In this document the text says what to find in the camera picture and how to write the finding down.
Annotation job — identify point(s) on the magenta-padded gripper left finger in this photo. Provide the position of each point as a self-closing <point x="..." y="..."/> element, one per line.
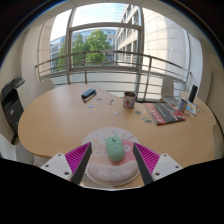
<point x="56" y="165"/>

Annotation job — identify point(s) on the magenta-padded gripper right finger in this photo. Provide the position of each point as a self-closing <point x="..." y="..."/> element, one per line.
<point x="166" y="165"/>

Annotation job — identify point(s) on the mint green computer mouse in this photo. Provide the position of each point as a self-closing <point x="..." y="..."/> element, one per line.
<point x="115" y="150"/>

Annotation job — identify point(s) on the pink white round mouse pad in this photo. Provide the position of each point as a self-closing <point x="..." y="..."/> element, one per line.
<point x="111" y="173"/>

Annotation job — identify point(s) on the small yellow green card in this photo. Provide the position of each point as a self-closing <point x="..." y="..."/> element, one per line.
<point x="147" y="120"/>

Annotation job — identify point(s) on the red black magazine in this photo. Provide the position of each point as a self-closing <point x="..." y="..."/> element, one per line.
<point x="164" y="113"/>

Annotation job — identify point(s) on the small pale green card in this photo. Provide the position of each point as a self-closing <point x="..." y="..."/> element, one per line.
<point x="138" y="112"/>

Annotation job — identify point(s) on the small blue printed box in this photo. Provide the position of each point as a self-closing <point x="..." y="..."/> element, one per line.
<point x="182" y="105"/>

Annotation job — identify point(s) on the white flat booklet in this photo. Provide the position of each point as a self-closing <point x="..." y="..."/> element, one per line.
<point x="191" y="108"/>

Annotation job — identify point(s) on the blue marker pen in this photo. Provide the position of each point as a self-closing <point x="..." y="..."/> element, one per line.
<point x="90" y="99"/>

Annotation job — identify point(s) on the printed mug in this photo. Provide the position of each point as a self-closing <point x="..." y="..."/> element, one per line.
<point x="129" y="100"/>

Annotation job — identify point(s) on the black office printer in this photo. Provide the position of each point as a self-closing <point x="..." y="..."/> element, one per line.
<point x="11" y="105"/>

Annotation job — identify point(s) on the black upright speaker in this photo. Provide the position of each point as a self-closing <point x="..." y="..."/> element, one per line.
<point x="192" y="94"/>

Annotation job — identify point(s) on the black board eraser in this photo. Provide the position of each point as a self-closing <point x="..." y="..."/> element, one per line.
<point x="88" y="93"/>

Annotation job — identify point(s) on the metal balcony railing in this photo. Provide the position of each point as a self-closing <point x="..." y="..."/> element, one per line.
<point x="110" y="52"/>

